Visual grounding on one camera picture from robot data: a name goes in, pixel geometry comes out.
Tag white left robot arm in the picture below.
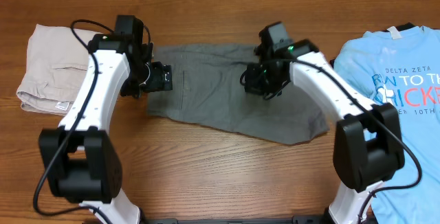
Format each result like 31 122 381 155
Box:
33 32 173 223

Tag folded beige shorts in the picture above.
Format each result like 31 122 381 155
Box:
16 24 96 115

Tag light blue printed t-shirt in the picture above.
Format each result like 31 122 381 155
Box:
334 26 439 223

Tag grey shorts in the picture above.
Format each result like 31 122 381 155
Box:
147 44 329 144

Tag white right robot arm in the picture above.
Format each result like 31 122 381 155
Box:
241 39 405 223

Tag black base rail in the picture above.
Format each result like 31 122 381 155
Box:
140 215 333 224

